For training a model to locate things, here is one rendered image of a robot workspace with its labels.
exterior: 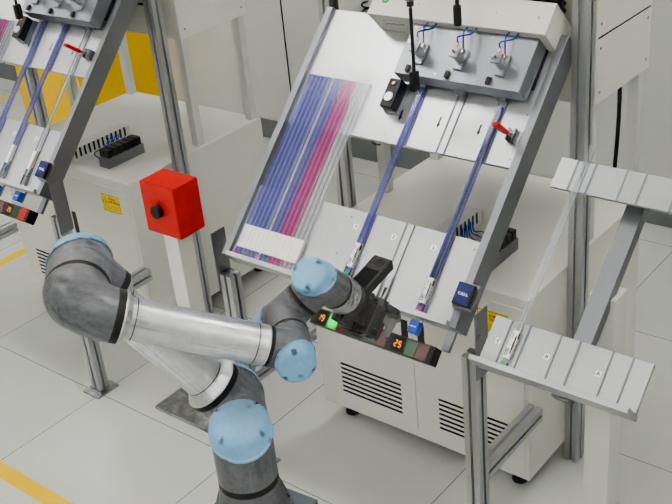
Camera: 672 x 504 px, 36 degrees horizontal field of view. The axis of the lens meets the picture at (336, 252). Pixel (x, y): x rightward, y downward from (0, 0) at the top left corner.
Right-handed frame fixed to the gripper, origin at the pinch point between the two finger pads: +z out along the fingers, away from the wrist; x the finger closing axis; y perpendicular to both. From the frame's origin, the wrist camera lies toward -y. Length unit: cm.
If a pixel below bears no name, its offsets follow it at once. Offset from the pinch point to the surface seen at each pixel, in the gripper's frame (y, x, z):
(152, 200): -12, -99, 17
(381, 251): -14.5, -15.8, 9.4
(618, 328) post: -14.2, 40.5, 17.2
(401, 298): -5.4, -6.0, 9.4
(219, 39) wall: -126, -255, 164
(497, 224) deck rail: -27.3, 10.0, 8.9
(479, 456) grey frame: 20.4, 14.1, 34.1
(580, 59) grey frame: -70, 12, 13
